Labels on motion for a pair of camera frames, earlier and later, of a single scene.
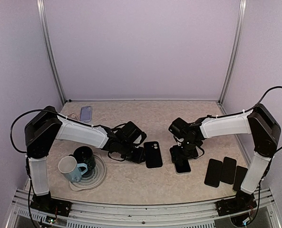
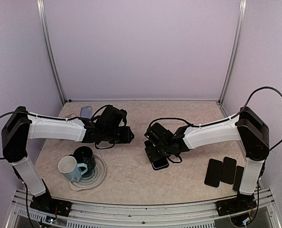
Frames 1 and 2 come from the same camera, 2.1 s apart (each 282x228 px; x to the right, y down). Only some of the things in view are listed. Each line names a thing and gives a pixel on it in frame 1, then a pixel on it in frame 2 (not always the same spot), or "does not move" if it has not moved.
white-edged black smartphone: (182, 165) -> (160, 164)
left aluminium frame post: (45, 35) does not move
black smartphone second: (213, 173) does not move
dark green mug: (85, 154) does not move
